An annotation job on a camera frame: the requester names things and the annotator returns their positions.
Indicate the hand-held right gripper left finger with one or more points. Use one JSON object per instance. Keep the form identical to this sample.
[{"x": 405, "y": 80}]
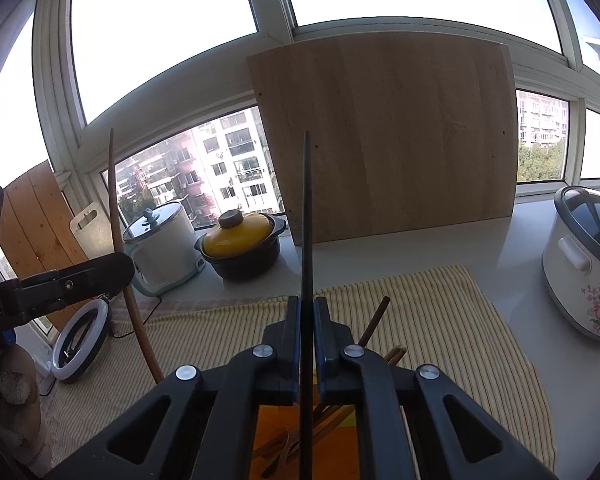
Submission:
[{"x": 294, "y": 350}]

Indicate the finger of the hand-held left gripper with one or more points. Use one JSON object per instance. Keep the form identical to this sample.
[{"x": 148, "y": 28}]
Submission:
[{"x": 90, "y": 277}]

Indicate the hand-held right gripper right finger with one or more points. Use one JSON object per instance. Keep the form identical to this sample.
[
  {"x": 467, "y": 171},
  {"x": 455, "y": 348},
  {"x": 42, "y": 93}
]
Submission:
[{"x": 321, "y": 350}]

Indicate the yellow plastic container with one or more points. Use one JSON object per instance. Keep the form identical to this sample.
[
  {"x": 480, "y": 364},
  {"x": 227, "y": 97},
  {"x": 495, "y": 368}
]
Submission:
[{"x": 270, "y": 417}]

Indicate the wooden spoon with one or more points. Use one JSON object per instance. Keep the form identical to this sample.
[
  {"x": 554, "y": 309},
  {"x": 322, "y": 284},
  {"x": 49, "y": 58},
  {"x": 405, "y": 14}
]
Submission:
[{"x": 280, "y": 460}]

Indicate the black chopstick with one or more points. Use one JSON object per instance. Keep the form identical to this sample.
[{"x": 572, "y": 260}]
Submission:
[{"x": 307, "y": 210}]

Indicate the person's left hand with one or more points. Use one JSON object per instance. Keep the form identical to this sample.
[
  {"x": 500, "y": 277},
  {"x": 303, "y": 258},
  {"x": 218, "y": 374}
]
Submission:
[{"x": 12, "y": 385}]

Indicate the white cutting board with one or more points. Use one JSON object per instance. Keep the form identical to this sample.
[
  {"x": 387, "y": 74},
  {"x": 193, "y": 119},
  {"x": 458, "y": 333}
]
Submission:
[{"x": 97, "y": 237}]

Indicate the brown wooden plank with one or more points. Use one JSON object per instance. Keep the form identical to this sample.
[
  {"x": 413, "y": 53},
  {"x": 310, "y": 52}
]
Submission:
[{"x": 35, "y": 220}]

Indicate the dark brown wooden chopstick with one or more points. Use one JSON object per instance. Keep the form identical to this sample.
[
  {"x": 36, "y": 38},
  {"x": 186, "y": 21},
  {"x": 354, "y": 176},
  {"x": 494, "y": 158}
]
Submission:
[{"x": 377, "y": 315}]

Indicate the white teal rice cooker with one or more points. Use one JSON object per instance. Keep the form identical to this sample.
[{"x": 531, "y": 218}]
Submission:
[{"x": 165, "y": 255}]

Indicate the yellow striped cloth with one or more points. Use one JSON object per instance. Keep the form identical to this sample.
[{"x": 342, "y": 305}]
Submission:
[{"x": 430, "y": 320}]

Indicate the black clay pot yellow lid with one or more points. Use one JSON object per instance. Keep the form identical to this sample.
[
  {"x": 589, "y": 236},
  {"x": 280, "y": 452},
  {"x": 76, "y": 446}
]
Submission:
[{"x": 240, "y": 240}]

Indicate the light wooden board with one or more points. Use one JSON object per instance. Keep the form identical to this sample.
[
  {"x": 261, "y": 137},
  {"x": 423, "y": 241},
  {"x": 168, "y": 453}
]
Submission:
[{"x": 405, "y": 135}]

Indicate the white floral slow cooker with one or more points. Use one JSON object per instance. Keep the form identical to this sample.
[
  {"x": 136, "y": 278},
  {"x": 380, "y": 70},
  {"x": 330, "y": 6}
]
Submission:
[{"x": 580, "y": 285}]

